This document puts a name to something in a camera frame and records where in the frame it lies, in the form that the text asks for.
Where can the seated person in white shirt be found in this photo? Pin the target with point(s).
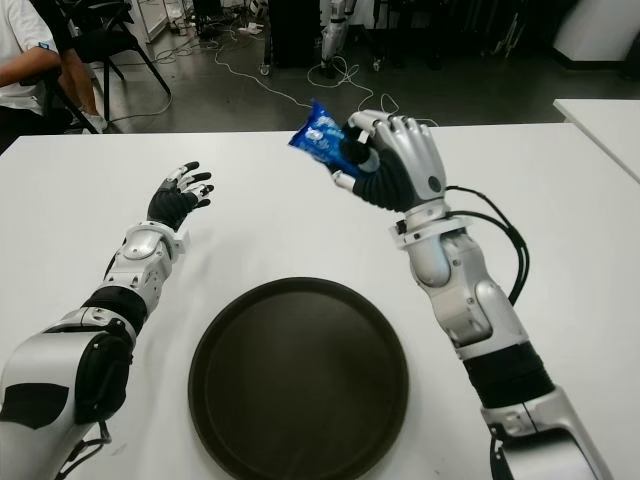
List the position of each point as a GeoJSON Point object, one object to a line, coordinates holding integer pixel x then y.
{"type": "Point", "coordinates": [15, 30]}

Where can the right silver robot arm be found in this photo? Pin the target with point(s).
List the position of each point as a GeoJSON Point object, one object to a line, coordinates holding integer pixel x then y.
{"type": "Point", "coordinates": [475, 305]}

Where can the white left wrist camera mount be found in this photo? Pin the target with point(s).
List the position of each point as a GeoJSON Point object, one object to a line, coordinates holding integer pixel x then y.
{"type": "Point", "coordinates": [182, 242]}

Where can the right black-silver robot hand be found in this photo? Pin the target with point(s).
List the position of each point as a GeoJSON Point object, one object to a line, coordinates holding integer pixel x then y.
{"type": "Point", "coordinates": [405, 165]}

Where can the white side table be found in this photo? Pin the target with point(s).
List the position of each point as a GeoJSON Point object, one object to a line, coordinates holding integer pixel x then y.
{"type": "Point", "coordinates": [605, 125]}

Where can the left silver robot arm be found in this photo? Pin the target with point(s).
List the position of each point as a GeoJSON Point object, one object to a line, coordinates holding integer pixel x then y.
{"type": "Point", "coordinates": [45, 360]}

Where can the white cabinet panel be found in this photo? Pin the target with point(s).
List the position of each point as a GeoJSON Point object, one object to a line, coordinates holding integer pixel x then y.
{"type": "Point", "coordinates": [152, 20]}

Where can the round dark brown tray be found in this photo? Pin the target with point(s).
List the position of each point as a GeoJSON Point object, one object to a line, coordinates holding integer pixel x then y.
{"type": "Point", "coordinates": [300, 380]}

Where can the silver humanoid robot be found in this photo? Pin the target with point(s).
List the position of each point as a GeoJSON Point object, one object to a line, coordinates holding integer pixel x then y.
{"type": "Point", "coordinates": [332, 35]}

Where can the left black-white robot hand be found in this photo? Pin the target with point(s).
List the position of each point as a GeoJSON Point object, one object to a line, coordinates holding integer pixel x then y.
{"type": "Point", "coordinates": [170, 207]}

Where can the white power strip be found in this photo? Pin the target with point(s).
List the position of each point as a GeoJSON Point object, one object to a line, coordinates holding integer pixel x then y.
{"type": "Point", "coordinates": [250, 27]}

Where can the black folding chair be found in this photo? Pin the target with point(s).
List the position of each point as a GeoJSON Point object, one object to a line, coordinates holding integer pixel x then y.
{"type": "Point", "coordinates": [112, 45]}

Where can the white curved machine housing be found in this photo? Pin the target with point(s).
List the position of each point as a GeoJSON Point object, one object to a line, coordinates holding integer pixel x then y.
{"type": "Point", "coordinates": [595, 30]}

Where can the blue Oreo cookie packet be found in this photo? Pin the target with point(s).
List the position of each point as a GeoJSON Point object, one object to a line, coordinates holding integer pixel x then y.
{"type": "Point", "coordinates": [320, 137]}

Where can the black cabinet on casters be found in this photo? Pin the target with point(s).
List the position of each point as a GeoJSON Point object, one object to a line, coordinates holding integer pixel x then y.
{"type": "Point", "coordinates": [295, 35]}

